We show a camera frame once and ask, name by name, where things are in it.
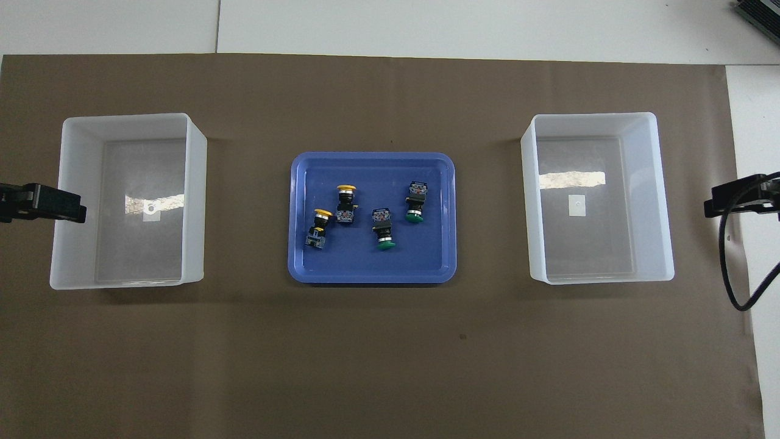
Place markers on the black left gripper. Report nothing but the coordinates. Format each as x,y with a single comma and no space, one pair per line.
13,202

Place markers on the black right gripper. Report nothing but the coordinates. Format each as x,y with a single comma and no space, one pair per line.
771,194

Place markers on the yellow push button switch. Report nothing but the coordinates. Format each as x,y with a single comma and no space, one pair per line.
345,207
320,231

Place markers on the green push button switch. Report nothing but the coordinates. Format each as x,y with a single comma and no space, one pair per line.
383,230
416,201

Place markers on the translucent white plastic box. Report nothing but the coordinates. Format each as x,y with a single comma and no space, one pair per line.
652,244
79,244

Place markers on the small white label sticker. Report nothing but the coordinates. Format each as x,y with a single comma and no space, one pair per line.
151,212
576,205

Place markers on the grey ribbed metal device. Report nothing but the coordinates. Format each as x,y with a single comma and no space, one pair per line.
762,15

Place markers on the blue plastic tray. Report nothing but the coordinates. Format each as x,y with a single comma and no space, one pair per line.
365,268

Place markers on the brown paper mat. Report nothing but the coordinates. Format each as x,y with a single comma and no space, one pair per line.
378,353

